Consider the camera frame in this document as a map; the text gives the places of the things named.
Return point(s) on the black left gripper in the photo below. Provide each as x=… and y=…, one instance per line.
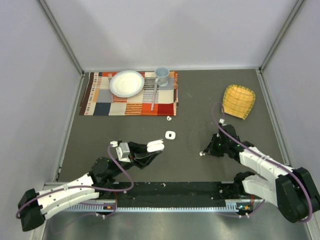
x=139, y=155

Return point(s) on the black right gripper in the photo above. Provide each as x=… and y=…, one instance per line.
x=210, y=149

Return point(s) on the white earbud charging case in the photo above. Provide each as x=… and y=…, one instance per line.
x=170, y=135

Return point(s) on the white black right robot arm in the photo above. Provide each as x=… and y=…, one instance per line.
x=291, y=190

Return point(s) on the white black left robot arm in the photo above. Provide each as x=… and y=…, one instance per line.
x=107, y=175

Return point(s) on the yellow woven leaf dish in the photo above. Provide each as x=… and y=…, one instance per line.
x=238, y=101

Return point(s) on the colourful patchwork placemat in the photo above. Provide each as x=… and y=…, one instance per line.
x=98, y=100

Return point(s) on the white round plate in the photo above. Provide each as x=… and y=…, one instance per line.
x=126, y=83

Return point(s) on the pink plastic spoon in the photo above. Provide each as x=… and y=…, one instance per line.
x=154, y=94

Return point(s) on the silver fork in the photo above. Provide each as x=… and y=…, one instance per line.
x=110, y=76

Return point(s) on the light blue cup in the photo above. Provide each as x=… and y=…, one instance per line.
x=162, y=75

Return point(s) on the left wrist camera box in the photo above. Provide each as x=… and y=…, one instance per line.
x=122, y=151

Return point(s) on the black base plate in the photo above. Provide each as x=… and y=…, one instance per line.
x=181, y=194

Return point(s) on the grey slotted cable duct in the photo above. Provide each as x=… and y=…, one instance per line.
x=225, y=207

